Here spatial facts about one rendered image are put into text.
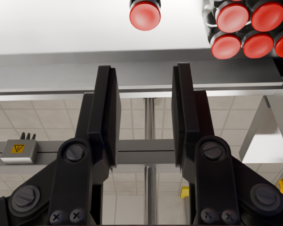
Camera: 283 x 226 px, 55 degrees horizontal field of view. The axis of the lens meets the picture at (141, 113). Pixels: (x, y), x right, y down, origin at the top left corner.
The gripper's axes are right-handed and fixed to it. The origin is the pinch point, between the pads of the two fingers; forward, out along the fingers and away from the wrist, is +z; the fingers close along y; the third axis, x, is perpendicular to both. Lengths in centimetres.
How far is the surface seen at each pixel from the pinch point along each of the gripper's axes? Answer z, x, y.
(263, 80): 9.8, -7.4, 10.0
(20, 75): 11.4, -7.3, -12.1
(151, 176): 42, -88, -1
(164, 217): 80, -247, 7
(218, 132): 101, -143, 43
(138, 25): 8.3, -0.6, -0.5
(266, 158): 13.2, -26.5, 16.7
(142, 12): 8.4, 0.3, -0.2
